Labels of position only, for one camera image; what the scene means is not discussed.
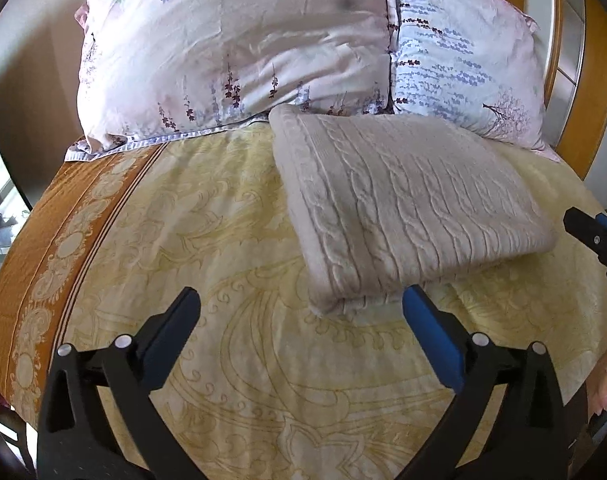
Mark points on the pink floral pillow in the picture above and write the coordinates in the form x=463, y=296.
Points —
x=223, y=50

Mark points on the window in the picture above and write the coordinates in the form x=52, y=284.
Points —
x=1, y=220

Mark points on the wooden headboard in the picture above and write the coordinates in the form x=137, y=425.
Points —
x=593, y=75

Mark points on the pale blue floral pillow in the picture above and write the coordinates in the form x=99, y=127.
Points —
x=463, y=50

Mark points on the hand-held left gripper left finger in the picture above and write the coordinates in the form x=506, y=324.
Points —
x=173, y=330

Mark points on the yellow and orange patterned bedspread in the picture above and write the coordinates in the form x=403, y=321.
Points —
x=208, y=240

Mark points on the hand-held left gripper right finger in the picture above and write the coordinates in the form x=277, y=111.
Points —
x=433, y=330

